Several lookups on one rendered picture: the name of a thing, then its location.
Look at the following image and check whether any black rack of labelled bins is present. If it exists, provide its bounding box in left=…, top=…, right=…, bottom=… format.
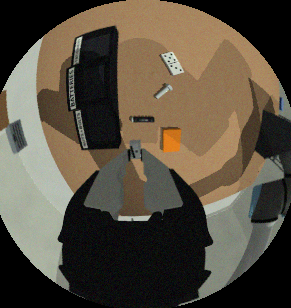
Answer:
left=66, top=25, right=121, bottom=150

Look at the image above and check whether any pale grey bolt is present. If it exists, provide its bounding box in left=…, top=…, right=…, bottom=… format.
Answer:
left=155, top=83, right=173, bottom=99

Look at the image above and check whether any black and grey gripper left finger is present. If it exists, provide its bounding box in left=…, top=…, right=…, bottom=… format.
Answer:
left=58, top=149, right=131, bottom=243

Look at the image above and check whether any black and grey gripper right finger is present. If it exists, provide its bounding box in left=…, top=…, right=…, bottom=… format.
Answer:
left=141, top=148, right=213, bottom=247

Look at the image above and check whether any black aaa battery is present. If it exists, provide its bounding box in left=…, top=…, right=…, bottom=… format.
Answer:
left=131, top=117, right=155, bottom=122

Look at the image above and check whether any orange rectangular block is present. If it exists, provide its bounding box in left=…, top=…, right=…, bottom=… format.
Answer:
left=162, top=128, right=181, bottom=152

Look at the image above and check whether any white domino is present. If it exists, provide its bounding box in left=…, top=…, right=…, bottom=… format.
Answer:
left=161, top=52, right=184, bottom=76

